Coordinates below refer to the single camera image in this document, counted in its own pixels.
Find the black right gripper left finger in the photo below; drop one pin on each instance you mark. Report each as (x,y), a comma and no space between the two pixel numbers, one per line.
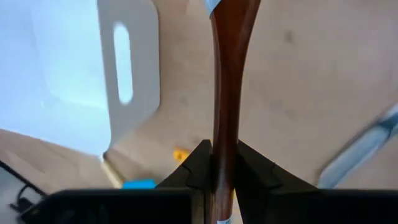
(174,200)

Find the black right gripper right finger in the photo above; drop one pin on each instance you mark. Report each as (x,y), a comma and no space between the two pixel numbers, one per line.
(280,202)

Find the blue silicone spatula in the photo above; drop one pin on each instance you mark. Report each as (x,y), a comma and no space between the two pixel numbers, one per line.
(139,184)

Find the yellow silicone spatula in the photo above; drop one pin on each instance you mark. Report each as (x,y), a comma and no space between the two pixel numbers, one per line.
(180,155)

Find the large white plastic bin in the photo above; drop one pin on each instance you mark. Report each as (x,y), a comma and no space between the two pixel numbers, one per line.
(136,46)

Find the black aluminium table frame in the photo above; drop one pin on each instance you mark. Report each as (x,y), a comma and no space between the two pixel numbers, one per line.
(23,179)

